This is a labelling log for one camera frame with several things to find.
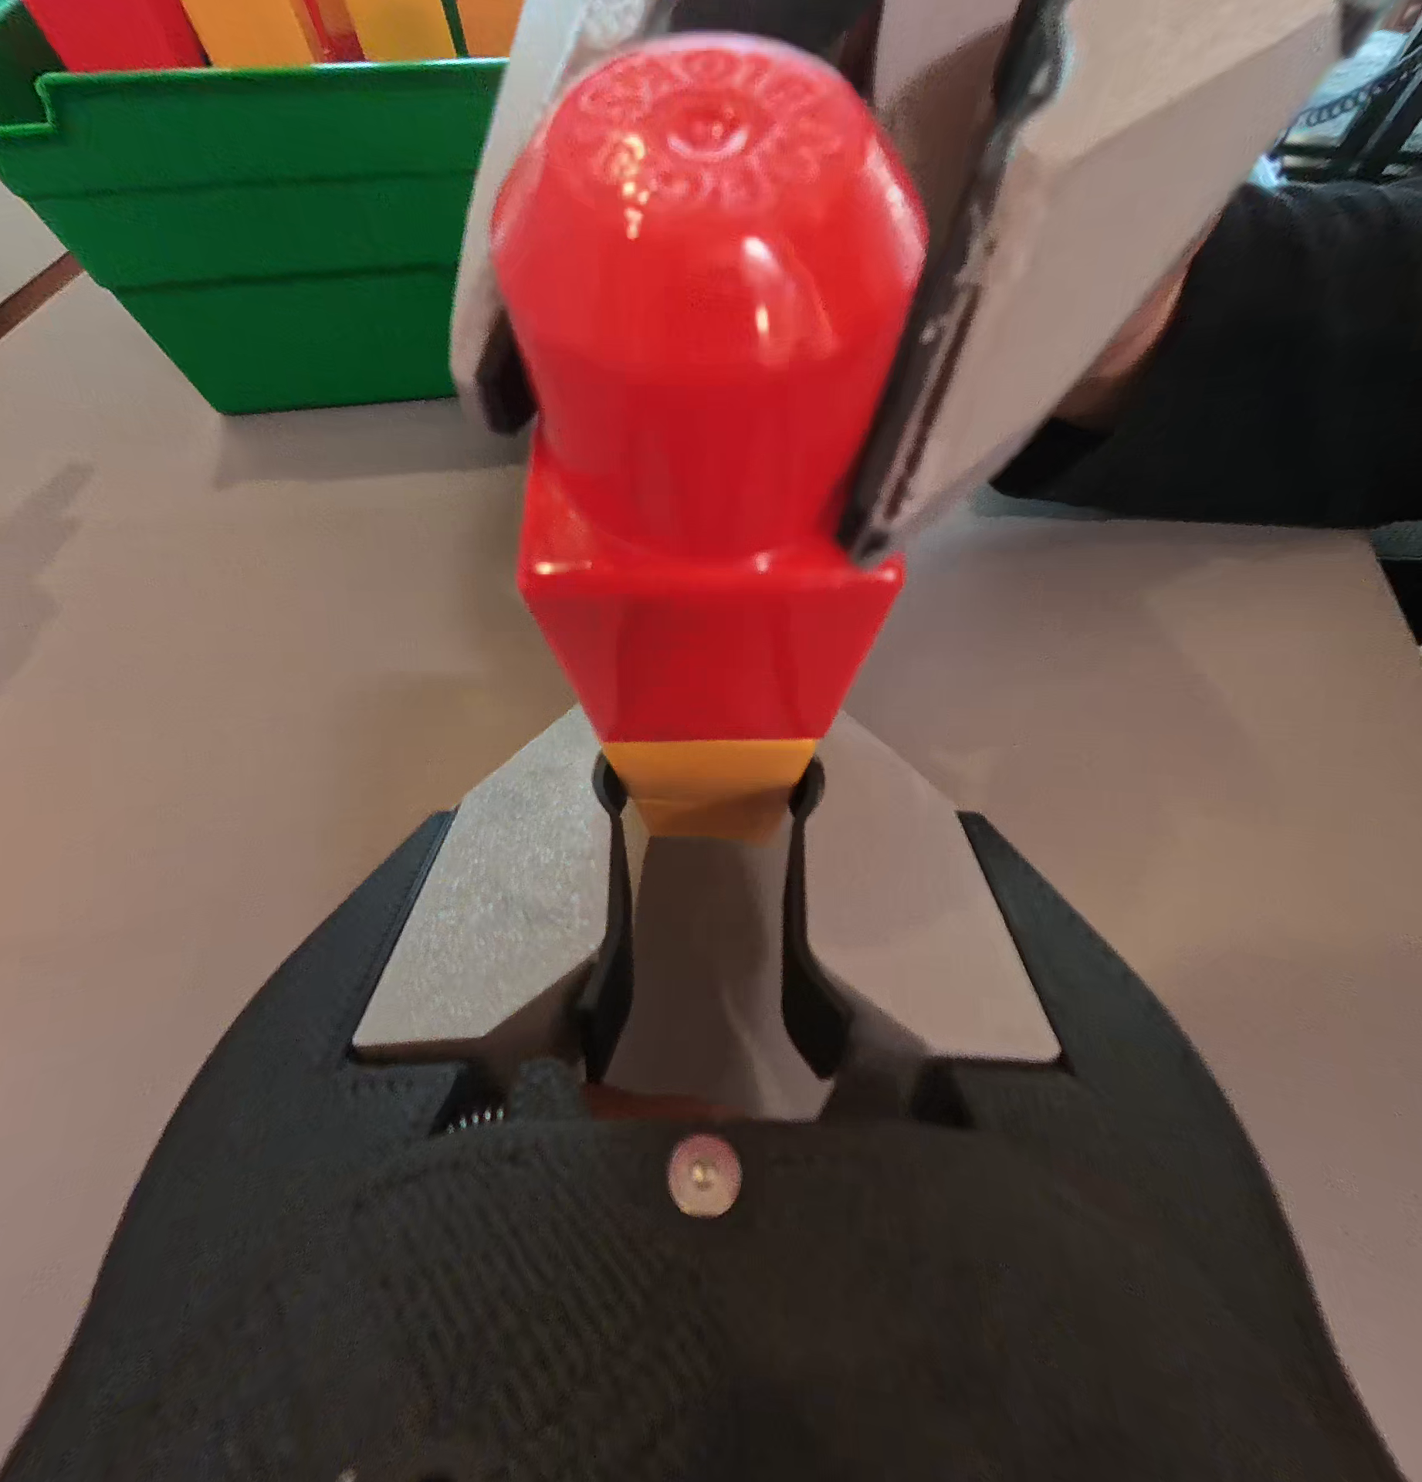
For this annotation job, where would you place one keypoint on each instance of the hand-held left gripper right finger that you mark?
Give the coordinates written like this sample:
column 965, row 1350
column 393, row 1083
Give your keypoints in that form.
column 920, row 927

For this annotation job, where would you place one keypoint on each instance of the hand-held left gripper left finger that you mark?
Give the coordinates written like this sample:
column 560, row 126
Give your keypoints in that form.
column 491, row 927

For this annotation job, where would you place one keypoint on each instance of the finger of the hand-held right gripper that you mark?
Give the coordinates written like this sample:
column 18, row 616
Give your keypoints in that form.
column 484, row 232
column 1129, row 163

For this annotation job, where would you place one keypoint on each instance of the person's right hand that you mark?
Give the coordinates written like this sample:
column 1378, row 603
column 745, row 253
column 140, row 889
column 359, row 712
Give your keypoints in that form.
column 1129, row 349

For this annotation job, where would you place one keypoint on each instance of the green plastic bin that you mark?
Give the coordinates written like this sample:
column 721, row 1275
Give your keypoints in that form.
column 272, row 232

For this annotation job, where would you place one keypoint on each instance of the yellow mega block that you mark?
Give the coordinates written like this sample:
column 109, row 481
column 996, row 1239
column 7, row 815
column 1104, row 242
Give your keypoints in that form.
column 712, row 788
column 399, row 25
column 491, row 25
column 249, row 28

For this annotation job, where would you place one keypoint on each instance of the person's right forearm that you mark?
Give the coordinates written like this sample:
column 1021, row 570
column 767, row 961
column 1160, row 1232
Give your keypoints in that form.
column 1291, row 349

